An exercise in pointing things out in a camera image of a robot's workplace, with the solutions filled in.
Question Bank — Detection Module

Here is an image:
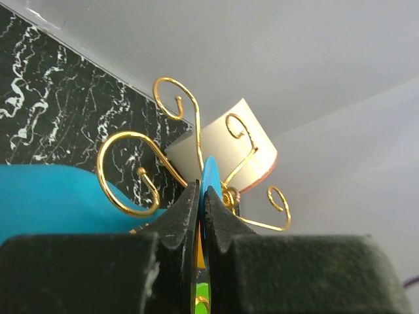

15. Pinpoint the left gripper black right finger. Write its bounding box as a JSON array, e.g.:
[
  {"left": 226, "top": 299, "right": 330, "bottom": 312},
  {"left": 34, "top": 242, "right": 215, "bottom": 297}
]
[{"left": 204, "top": 188, "right": 412, "bottom": 313}]

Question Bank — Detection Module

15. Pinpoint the blue plastic wine glass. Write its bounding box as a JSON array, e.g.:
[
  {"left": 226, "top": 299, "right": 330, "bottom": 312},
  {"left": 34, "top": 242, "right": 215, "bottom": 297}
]
[{"left": 0, "top": 156, "right": 219, "bottom": 272}]

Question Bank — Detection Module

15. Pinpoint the left green plastic wine glass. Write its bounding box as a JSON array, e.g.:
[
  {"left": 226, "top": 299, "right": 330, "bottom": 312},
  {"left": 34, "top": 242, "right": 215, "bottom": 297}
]
[{"left": 195, "top": 283, "right": 210, "bottom": 314}]

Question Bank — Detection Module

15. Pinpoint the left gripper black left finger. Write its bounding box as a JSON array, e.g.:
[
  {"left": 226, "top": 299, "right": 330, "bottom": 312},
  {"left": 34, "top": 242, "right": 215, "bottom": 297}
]
[{"left": 1, "top": 181, "right": 200, "bottom": 313}]

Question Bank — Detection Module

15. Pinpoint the white cylindrical container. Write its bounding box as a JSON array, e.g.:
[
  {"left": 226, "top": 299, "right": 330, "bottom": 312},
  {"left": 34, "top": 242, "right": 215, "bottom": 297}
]
[{"left": 165, "top": 99, "right": 278, "bottom": 193}]

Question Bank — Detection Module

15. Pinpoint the orange plastic wine glass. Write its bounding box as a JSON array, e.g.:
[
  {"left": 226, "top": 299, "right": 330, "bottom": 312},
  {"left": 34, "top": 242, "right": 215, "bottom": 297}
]
[{"left": 196, "top": 236, "right": 206, "bottom": 269}]

